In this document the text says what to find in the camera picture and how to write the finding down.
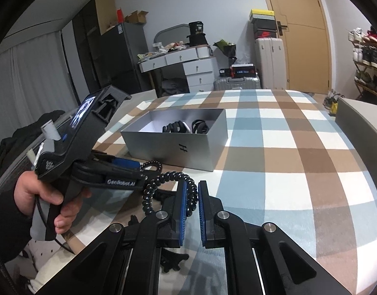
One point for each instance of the wooden door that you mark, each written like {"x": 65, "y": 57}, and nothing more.
{"x": 299, "y": 37}

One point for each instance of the dark glass side table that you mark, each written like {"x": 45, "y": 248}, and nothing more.
{"x": 114, "y": 199}

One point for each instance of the black bucket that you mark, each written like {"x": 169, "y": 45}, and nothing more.
{"x": 197, "y": 33}

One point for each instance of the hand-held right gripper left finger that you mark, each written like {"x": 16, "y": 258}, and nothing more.
{"x": 182, "y": 209}

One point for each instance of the black box with red edge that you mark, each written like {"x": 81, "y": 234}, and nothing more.
{"x": 243, "y": 71}

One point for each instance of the grey chair back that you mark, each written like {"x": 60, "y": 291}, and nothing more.
{"x": 170, "y": 33}

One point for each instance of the black wrapped bouquet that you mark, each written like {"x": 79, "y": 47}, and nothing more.
{"x": 225, "y": 49}

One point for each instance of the white suitcase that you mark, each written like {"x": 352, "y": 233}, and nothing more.
{"x": 269, "y": 64}

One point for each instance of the yellow shoe box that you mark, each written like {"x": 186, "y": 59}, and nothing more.
{"x": 262, "y": 15}

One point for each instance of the red container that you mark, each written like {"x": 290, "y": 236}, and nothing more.
{"x": 119, "y": 16}

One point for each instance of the grey bag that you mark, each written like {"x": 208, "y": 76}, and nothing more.
{"x": 174, "y": 86}

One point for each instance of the person's left hand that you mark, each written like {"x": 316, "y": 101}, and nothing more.
{"x": 31, "y": 187}

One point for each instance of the desk clutter pile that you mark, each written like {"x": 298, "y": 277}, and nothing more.
{"x": 163, "y": 50}

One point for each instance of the person's left forearm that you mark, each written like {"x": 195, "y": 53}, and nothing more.
{"x": 7, "y": 227}

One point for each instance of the black clothing pile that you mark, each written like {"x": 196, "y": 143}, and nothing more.
{"x": 16, "y": 141}

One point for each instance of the white desk with drawers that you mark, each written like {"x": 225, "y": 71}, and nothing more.
{"x": 200, "y": 67}

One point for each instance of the flat cardboard sheet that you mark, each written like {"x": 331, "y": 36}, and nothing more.
{"x": 107, "y": 15}

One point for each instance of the silver cardboard box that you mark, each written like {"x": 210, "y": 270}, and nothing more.
{"x": 163, "y": 147}

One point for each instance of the dark refrigerator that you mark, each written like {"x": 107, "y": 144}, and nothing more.
{"x": 120, "y": 61}

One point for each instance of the dark wardrobe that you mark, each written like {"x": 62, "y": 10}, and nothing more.
{"x": 84, "y": 52}

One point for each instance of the grey cushion block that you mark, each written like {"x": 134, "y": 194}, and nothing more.
{"x": 363, "y": 123}
{"x": 142, "y": 96}

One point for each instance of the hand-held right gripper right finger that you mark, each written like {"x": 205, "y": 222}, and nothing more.
{"x": 202, "y": 212}

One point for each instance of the silver suitcase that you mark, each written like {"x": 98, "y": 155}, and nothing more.
{"x": 234, "y": 83}

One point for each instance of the white dotted pants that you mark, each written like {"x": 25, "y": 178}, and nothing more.
{"x": 47, "y": 267}

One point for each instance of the white curtain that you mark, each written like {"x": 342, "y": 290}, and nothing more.
{"x": 28, "y": 83}

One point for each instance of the shoe rack with shoes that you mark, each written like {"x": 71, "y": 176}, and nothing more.
{"x": 368, "y": 55}

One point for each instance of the pile of loose shoes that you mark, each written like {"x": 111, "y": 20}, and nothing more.
{"x": 331, "y": 101}

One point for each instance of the black and red shoe box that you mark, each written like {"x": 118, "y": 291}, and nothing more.
{"x": 265, "y": 34}

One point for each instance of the small black box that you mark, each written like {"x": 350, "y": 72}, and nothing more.
{"x": 224, "y": 73}

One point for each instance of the white bottle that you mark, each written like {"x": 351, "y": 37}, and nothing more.
{"x": 50, "y": 129}

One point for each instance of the open cardboard boxes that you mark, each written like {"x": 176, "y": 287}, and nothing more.
{"x": 136, "y": 18}

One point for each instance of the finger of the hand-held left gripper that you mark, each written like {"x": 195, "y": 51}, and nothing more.
{"x": 151, "y": 164}
{"x": 123, "y": 162}

